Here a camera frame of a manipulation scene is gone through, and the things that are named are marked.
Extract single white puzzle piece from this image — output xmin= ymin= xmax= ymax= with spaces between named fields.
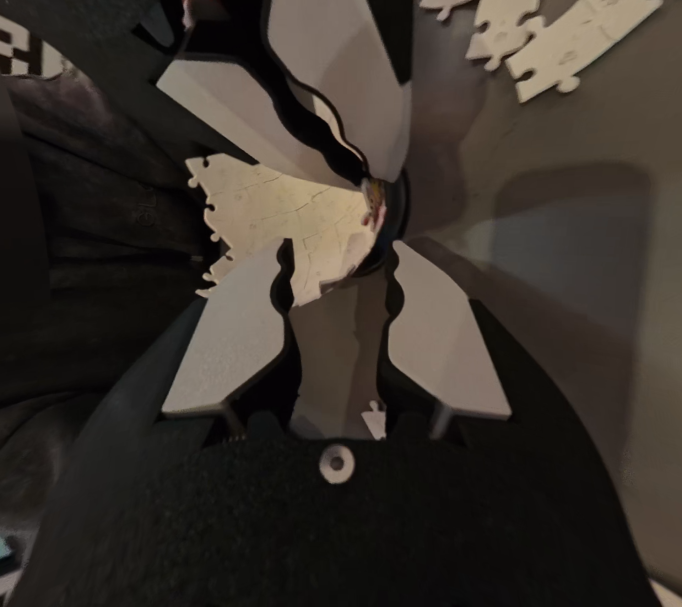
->
xmin=361 ymin=401 xmax=388 ymax=440

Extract partly built white puzzle ball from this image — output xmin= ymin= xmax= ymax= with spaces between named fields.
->
xmin=185 ymin=154 xmax=390 ymax=306

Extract black ball stand ring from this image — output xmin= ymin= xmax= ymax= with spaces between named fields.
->
xmin=368 ymin=170 xmax=411 ymax=274

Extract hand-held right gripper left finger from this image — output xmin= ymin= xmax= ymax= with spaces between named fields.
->
xmin=161 ymin=238 xmax=305 ymax=428

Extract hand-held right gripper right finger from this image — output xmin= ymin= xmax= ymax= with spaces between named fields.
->
xmin=375 ymin=239 xmax=512 ymax=438

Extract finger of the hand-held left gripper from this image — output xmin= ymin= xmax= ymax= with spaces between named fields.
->
xmin=156 ymin=57 xmax=369 ymax=189
xmin=265 ymin=0 xmax=415 ymax=182

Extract puzzle pieces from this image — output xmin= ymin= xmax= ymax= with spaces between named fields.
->
xmin=420 ymin=0 xmax=682 ymax=104

